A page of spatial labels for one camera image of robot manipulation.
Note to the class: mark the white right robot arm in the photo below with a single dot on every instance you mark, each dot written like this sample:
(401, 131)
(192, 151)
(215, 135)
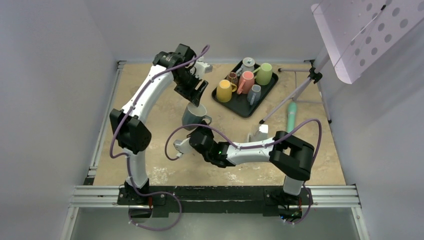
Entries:
(290, 154)

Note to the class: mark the white metronome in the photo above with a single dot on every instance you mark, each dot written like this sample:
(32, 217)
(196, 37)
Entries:
(258, 132)

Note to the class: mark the green mug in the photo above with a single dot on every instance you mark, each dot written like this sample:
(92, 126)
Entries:
(263, 74)

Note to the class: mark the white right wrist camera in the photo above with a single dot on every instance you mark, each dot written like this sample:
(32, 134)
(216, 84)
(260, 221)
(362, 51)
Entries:
(182, 146)

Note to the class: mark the small blue-grey mug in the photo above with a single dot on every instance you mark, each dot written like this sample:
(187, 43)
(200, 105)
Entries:
(254, 94)

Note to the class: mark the brown ribbed mug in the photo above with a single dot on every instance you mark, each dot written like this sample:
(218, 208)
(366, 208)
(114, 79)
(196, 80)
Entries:
(233, 78)

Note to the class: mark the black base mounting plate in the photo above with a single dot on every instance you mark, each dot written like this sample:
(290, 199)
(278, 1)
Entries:
(265, 200)

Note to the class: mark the music stand tripod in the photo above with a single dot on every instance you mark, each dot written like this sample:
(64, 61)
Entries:
(314, 77)

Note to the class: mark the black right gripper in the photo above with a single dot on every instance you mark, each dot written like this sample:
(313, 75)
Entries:
(204, 130)

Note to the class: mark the pink mug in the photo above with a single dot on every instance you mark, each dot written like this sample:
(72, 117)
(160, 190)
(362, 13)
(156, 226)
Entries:
(246, 81)

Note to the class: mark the teal handled tool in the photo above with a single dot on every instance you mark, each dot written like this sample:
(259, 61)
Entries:
(291, 116)

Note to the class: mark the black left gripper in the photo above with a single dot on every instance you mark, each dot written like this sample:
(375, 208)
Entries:
(188, 93)

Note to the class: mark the black plastic tray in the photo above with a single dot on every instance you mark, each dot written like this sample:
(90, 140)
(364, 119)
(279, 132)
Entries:
(238, 104)

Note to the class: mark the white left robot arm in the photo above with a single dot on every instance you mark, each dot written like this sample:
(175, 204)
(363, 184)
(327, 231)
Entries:
(130, 134)

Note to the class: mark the perforated music stand desk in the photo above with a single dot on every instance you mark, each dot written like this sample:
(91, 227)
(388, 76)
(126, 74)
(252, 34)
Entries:
(356, 33)

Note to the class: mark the yellow mug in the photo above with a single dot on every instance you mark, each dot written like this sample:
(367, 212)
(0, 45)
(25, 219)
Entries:
(224, 91)

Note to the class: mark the aluminium frame rail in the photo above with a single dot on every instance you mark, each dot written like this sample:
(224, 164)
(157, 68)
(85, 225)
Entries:
(325, 212)

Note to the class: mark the grey-blue ceramic mug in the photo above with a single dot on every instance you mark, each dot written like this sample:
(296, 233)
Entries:
(194, 115)

